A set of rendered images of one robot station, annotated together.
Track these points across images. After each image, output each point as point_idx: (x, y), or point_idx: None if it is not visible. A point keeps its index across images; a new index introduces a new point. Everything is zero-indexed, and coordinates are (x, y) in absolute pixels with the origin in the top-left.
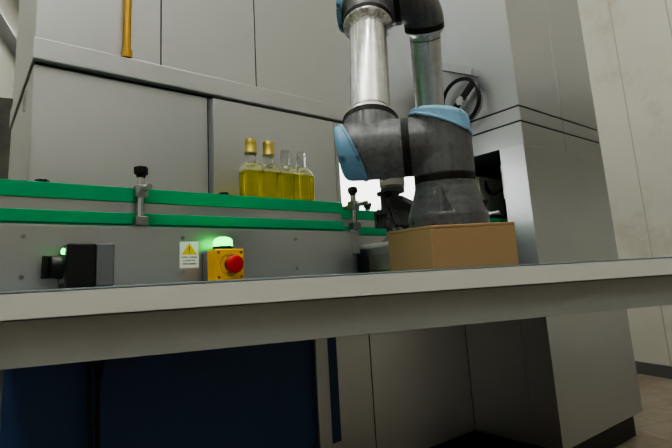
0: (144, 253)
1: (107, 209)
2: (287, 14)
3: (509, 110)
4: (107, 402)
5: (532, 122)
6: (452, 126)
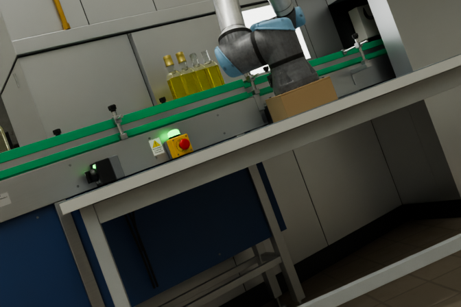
0: (132, 154)
1: (103, 136)
2: None
3: None
4: (143, 237)
5: None
6: (279, 31)
